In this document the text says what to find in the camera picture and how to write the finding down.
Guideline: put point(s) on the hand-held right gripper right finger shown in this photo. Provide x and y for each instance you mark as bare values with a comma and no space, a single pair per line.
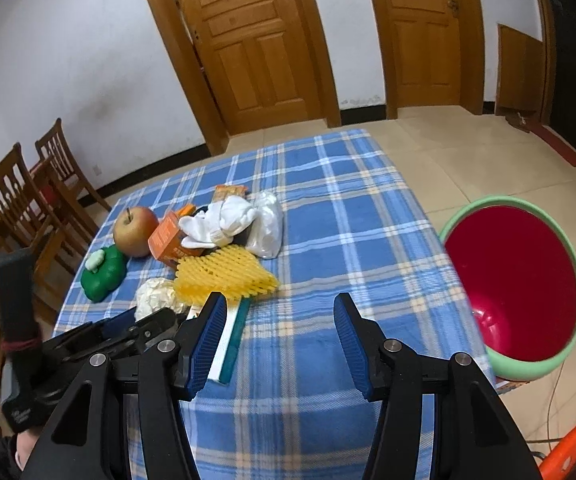
350,340

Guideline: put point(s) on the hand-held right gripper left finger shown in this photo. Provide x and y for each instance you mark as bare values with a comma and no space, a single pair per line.
207,345

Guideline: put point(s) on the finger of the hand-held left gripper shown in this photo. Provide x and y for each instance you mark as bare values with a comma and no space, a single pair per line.
117,321
160,321

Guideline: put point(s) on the white and teal box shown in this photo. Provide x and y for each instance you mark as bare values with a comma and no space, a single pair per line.
227,345

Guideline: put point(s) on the yellow foam fruit net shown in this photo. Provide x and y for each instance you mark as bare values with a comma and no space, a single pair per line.
222,272

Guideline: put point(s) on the orange cardboard box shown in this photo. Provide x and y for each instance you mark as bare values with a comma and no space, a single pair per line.
165,240

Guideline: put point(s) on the orange snack packet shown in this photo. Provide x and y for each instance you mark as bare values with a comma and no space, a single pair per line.
230,191

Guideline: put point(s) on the red bin with green rim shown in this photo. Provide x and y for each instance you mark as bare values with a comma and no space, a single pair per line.
513,280

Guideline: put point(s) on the crumpled white paper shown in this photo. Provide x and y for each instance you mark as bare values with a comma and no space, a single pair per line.
155,295

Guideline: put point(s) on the green plastic toy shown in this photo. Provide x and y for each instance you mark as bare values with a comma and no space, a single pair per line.
102,277

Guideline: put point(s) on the red yellow apple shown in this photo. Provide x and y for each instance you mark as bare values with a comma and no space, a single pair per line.
135,232

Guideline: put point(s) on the blue plaid tablecloth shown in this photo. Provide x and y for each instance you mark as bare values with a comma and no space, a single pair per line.
343,220

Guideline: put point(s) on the wooden chair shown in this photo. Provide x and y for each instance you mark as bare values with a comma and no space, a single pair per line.
57,155
5,180

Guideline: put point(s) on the white plastic bag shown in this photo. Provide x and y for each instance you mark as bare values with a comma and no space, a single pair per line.
268,230

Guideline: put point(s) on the orange plastic stool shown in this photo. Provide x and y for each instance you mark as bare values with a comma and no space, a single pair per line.
568,447

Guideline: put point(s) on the brown shoes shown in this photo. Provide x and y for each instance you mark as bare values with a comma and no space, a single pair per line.
518,121

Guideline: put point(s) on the red door mat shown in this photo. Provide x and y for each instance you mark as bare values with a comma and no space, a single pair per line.
558,145

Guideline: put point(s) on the wooden panel door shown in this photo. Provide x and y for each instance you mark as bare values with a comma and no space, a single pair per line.
253,50
423,40

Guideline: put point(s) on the small wooden cabinet door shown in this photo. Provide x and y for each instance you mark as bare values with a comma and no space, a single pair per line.
520,70

